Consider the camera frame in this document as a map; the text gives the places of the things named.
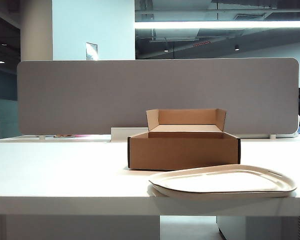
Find brown cardboard box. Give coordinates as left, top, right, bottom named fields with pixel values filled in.
left=126, top=108, right=241, bottom=171

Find beige pulp oval lid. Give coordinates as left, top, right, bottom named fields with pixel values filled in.
left=147, top=163, right=297, bottom=198

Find long ceiling light strip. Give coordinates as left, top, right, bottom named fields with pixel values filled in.
left=134, top=20, right=300, bottom=30

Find gray fabric desk partition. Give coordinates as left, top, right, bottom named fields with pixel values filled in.
left=16, top=57, right=300, bottom=139

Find wall poster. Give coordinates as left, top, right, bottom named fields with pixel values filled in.
left=85, top=41, right=99, bottom=61

